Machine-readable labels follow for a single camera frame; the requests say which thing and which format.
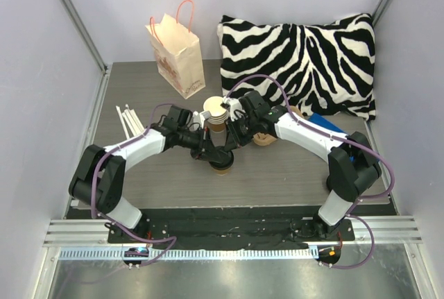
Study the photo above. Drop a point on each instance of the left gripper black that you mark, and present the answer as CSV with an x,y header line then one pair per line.
x,y
205,147

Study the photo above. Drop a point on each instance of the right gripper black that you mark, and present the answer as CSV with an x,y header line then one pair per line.
x,y
234,133

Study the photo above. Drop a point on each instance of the single brown paper cup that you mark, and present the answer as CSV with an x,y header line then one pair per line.
x,y
222,170

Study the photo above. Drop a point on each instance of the black plastic cup lid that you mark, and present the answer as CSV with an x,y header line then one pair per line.
x,y
222,160

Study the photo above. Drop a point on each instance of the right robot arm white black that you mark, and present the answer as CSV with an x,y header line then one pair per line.
x,y
351,170

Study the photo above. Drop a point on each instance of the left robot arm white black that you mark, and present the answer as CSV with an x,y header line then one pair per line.
x,y
98,179

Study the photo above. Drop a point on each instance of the stack of paper cups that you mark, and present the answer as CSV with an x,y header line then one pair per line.
x,y
218,114

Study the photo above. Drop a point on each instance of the cardboard cup carrier tray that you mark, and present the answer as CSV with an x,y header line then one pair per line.
x,y
262,139

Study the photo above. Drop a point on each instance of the white wrapped straws bundle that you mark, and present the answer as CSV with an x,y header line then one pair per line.
x,y
130,122

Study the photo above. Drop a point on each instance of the blue cloth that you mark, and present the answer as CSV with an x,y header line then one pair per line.
x,y
326,123

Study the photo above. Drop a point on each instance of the kraft paper gift bag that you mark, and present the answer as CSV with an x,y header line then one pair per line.
x,y
177,53

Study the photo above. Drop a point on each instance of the stack of black lids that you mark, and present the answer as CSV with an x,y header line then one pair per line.
x,y
329,185

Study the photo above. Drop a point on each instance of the zebra print pillow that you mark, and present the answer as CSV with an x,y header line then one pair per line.
x,y
320,69

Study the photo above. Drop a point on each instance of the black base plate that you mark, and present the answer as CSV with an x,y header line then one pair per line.
x,y
237,228

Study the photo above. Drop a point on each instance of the aluminium front rail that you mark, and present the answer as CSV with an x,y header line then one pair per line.
x,y
141,253

